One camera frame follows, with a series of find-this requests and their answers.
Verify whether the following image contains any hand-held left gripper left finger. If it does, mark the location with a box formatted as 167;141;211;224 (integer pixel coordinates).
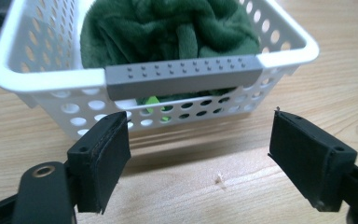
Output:
66;110;132;216

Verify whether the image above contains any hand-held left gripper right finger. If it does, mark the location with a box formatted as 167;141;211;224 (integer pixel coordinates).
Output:
267;106;358;213

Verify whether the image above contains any white perforated plastic basket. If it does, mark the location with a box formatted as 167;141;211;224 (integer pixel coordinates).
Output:
0;0;321;142

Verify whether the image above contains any dark green plush cloth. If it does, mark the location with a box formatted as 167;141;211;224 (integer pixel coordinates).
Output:
79;0;261;106

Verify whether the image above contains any bright green item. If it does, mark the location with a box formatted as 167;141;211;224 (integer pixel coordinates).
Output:
145;95;172;123

